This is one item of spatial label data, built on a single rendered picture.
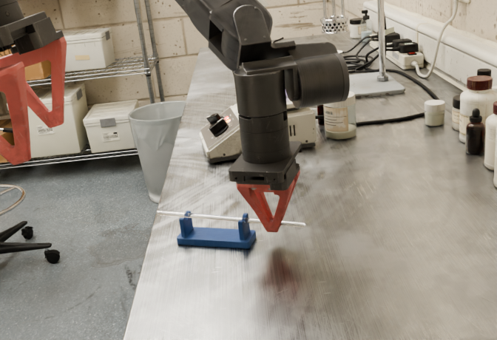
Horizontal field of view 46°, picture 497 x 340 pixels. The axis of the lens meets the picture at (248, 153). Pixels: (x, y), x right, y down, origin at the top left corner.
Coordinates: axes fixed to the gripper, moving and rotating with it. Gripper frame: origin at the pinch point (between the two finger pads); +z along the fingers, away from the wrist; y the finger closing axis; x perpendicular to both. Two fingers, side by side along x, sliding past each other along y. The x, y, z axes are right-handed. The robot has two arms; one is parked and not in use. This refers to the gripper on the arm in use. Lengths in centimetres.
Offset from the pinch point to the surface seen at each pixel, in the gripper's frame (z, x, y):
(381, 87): 2, -7, 74
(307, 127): -1.2, 2.8, 34.4
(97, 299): 79, 93, 85
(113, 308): 79, 84, 81
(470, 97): -5.5, -24.2, 37.1
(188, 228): 1.2, 11.5, -0.3
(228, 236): 1.9, 5.9, -0.5
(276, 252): 2.8, -0.8, -2.0
